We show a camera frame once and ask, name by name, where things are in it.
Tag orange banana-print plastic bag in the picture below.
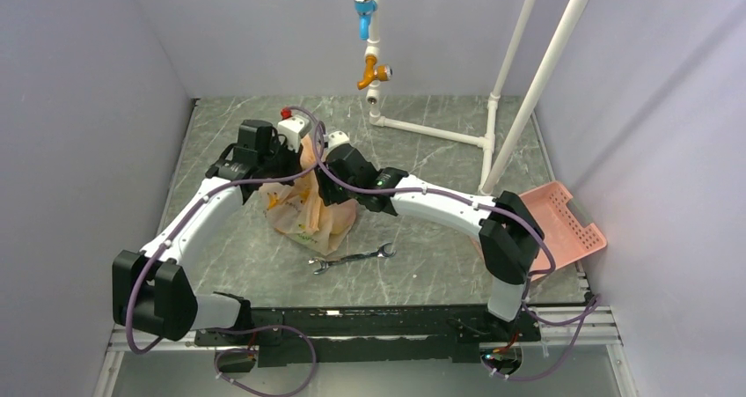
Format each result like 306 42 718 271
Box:
259 172 358 256

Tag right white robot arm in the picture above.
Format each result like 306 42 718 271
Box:
317 143 547 340

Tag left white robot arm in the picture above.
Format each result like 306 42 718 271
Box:
112 116 311 344

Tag silver open-end wrench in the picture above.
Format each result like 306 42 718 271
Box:
308 242 397 275

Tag orange tap valve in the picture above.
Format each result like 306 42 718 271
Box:
356 54 392 90

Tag blue tap valve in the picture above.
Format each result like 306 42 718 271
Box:
354 0 377 40

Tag pink plastic basket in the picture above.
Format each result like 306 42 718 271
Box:
472 180 609 276

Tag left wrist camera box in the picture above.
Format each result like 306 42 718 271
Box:
276 107 311 153

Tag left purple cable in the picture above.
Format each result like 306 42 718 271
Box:
124 106 327 355

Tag white PVC pipe frame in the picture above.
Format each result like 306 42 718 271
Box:
363 0 603 196

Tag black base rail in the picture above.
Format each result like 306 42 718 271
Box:
194 305 541 368

